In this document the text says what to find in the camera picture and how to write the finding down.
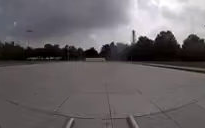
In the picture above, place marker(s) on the row of trees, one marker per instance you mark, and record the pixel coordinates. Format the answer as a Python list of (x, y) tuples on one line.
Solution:
[(150, 48)]

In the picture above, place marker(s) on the low white wall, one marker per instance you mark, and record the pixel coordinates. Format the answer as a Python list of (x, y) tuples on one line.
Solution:
[(95, 59)]

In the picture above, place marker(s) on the raised kerb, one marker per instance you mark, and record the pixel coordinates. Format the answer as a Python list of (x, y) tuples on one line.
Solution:
[(183, 68)]

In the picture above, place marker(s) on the robot's own part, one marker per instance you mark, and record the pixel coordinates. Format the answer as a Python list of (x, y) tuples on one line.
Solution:
[(69, 123), (132, 122)]

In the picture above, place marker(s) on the tall tower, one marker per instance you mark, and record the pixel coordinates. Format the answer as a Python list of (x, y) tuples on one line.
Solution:
[(133, 36)]

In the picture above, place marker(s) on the grey paved plaza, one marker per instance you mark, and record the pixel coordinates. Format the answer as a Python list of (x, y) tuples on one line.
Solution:
[(100, 83)]

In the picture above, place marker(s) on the row of white vehicles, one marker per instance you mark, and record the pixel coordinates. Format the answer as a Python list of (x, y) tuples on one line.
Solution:
[(44, 58)]

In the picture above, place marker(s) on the grass strip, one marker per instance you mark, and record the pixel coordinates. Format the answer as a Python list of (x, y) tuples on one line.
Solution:
[(183, 63)]

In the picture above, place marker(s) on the street lamp pole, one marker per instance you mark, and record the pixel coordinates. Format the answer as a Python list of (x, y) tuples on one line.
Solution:
[(29, 38)]

